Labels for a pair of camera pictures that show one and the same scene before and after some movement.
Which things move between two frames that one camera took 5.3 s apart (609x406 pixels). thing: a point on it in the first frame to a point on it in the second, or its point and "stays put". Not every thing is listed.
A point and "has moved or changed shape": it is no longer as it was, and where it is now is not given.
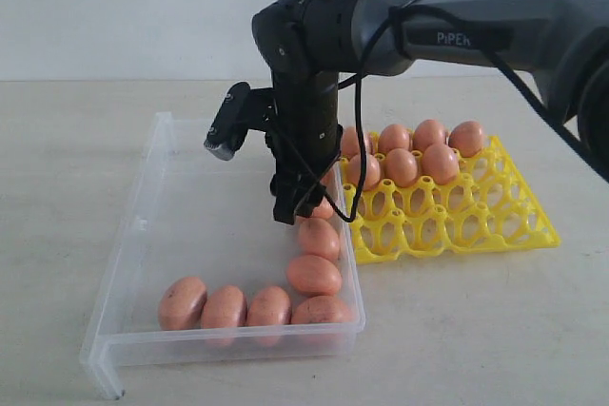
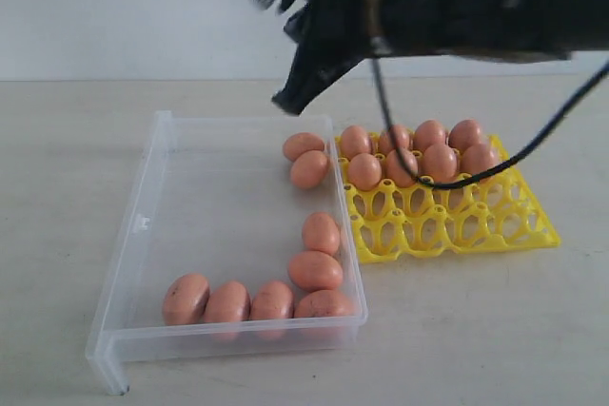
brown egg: x=324 y=210 to x=477 y=158
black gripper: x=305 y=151 to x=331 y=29
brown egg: x=402 y=167 stays put
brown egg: x=373 y=172 stays put
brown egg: x=467 y=137 stays put
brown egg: x=350 y=142 stays put
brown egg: x=328 y=179 has moved or changed shape
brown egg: x=441 y=164 stays put
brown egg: x=428 y=131 stays put
